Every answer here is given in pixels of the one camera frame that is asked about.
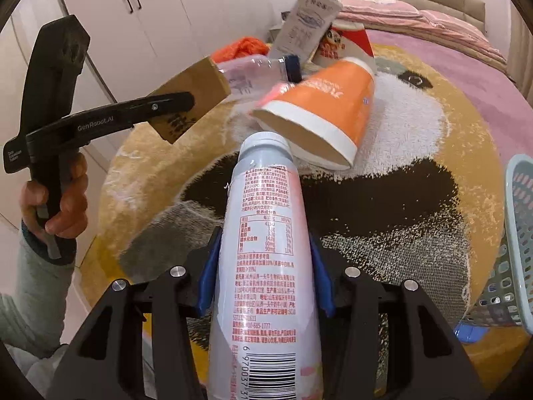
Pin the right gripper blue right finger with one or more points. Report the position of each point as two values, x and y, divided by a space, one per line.
323 283

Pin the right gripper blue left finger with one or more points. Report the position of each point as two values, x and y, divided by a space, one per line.
207 279

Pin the pink yogurt drink bottle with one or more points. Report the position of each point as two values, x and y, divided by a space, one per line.
265 341

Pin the brown paper bag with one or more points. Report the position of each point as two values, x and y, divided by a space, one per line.
193 92

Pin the orange paper cup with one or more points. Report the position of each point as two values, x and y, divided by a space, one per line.
324 117

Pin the pink snack packet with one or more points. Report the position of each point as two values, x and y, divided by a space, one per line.
278 90

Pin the clear plastic bottle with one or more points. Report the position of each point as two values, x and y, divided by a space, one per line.
254 75

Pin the orange plastic bag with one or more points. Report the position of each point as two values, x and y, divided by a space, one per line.
243 47

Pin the red white paper cup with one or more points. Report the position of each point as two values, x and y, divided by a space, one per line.
344 39

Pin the white medicine box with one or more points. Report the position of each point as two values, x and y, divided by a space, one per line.
304 27

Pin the grey sleeved left forearm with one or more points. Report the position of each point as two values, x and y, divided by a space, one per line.
32 317

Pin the white wardrobe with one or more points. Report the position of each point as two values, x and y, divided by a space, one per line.
135 45

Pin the light blue laundry basket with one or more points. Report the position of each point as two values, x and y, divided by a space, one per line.
506 300

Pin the grey bedside table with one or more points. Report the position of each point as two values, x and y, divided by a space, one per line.
273 33

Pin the bed with purple cover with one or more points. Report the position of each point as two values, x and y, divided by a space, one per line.
507 113

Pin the pink left pillow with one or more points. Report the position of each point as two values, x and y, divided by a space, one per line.
382 8

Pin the beige curtain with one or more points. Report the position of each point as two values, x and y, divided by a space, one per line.
520 61

